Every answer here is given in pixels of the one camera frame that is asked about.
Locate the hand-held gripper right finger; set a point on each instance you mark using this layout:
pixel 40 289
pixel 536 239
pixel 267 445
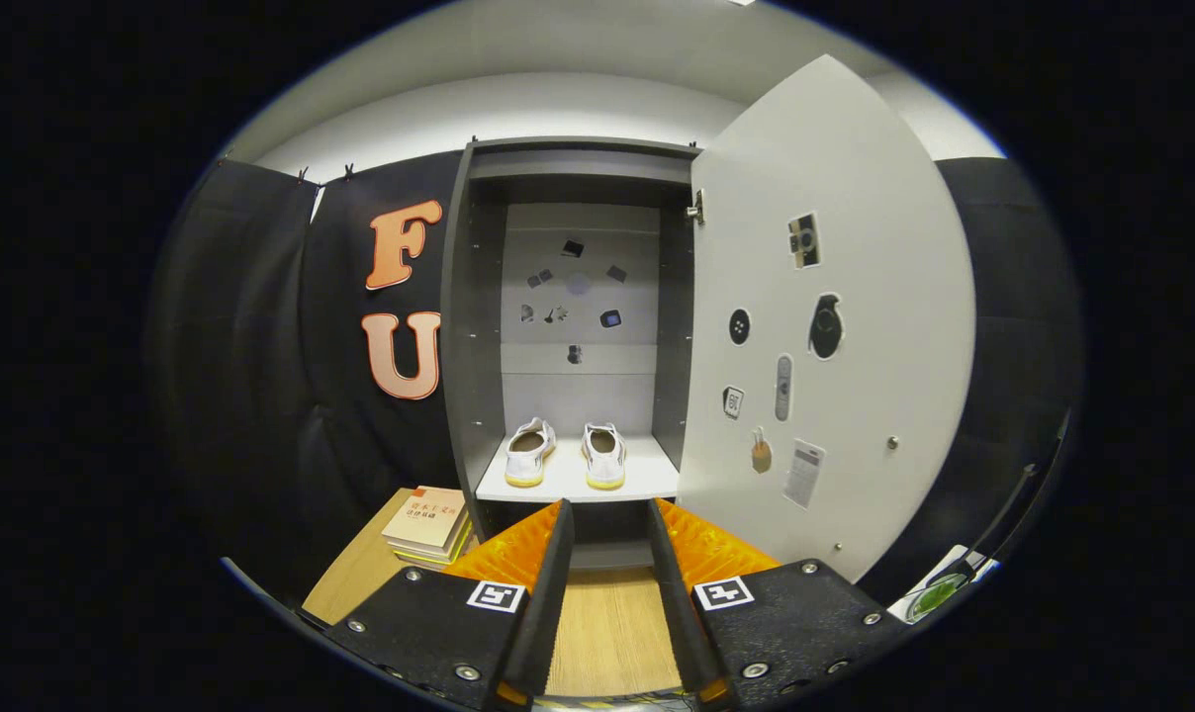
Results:
pixel 679 613

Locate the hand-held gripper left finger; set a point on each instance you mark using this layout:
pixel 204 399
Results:
pixel 543 613

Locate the white canvas shoe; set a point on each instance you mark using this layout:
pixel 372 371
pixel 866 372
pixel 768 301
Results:
pixel 603 460
pixel 528 460

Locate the dark grey shoe cabinet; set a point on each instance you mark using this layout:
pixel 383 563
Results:
pixel 474 346

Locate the metal door hinge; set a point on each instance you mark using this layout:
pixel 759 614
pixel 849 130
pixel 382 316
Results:
pixel 696 208

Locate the yellow-edged book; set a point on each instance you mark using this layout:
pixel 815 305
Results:
pixel 439 556

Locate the beige cover book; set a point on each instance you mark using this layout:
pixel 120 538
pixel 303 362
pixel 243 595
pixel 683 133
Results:
pixel 424 519

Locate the white and green object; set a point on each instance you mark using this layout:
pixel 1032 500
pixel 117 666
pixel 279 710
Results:
pixel 939 593

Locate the black backdrop cloth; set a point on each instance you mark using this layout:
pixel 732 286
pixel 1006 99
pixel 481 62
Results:
pixel 251 396

